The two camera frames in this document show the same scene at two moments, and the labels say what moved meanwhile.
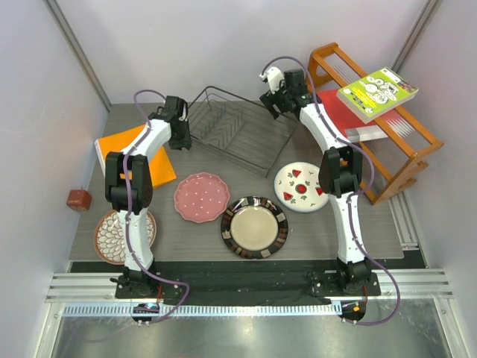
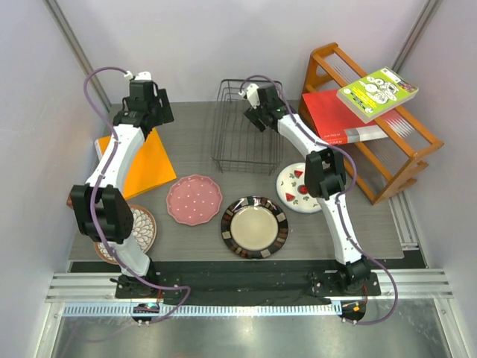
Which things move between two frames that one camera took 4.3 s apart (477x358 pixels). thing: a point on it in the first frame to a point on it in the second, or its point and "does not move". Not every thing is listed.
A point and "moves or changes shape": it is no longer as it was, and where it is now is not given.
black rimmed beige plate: [254, 227] does not move
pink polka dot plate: [201, 197] moves or changes shape
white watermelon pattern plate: [297, 188] does not move
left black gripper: [184, 143] to [161, 101]
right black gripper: [269, 99] to [253, 115]
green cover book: [370, 97] does not move
